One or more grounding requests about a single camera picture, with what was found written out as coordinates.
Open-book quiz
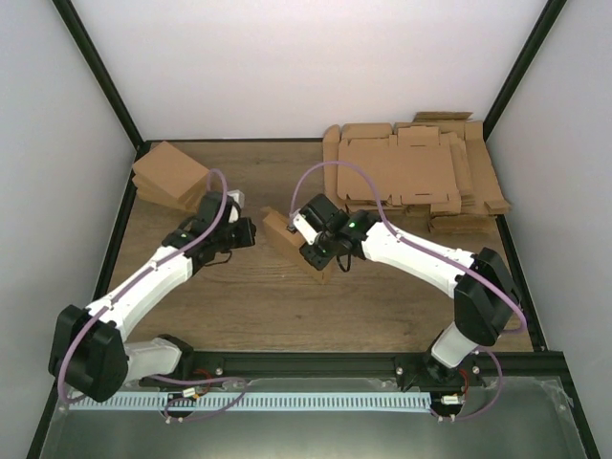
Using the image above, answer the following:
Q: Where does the brown cardboard box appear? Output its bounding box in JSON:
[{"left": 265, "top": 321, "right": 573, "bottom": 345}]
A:
[{"left": 261, "top": 207, "right": 336, "bottom": 285}]

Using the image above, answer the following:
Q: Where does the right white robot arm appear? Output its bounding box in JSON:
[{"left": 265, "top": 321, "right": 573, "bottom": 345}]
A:
[{"left": 289, "top": 194, "right": 527, "bottom": 385}]

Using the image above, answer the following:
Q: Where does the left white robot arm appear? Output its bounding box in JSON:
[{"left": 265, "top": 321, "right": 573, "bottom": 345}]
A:
[{"left": 49, "top": 190, "right": 256, "bottom": 402}]

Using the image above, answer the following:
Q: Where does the stack of folded cardboard boxes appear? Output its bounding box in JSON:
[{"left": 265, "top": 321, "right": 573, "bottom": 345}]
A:
[{"left": 132, "top": 142, "right": 209, "bottom": 214}]

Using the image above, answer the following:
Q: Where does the pile of flat cardboard blanks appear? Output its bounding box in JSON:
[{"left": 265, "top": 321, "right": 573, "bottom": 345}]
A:
[{"left": 322, "top": 112, "right": 511, "bottom": 233}]

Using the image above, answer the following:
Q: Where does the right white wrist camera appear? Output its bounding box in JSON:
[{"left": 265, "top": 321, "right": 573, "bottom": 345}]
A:
[{"left": 288, "top": 211, "right": 319, "bottom": 246}]

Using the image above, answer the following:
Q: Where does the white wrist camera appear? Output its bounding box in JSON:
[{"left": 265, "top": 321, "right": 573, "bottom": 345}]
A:
[
  {"left": 288, "top": 211, "right": 319, "bottom": 246},
  {"left": 228, "top": 189, "right": 245, "bottom": 223}
]

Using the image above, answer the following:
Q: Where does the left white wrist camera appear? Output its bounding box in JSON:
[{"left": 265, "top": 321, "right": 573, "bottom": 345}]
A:
[{"left": 228, "top": 189, "right": 245, "bottom": 223}]

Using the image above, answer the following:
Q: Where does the light blue slotted cable duct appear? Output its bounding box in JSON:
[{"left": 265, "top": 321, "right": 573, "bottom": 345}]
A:
[{"left": 102, "top": 391, "right": 431, "bottom": 411}]

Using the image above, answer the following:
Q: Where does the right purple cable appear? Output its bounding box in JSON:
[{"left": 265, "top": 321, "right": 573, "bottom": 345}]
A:
[{"left": 290, "top": 161, "right": 528, "bottom": 422}]

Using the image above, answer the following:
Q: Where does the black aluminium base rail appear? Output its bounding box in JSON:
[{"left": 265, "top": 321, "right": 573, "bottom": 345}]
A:
[{"left": 138, "top": 350, "right": 565, "bottom": 388}]

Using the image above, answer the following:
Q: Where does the black frame post left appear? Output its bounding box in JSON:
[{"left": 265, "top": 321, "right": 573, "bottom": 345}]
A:
[{"left": 52, "top": 0, "right": 144, "bottom": 149}]

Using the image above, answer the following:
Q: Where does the black frame post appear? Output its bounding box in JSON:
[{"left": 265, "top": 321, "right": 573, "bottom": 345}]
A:
[
  {"left": 483, "top": 0, "right": 567, "bottom": 141},
  {"left": 52, "top": 0, "right": 144, "bottom": 149}
]

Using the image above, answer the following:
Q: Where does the black frame post right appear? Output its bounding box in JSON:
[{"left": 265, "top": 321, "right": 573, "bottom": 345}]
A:
[{"left": 483, "top": 0, "right": 567, "bottom": 141}]

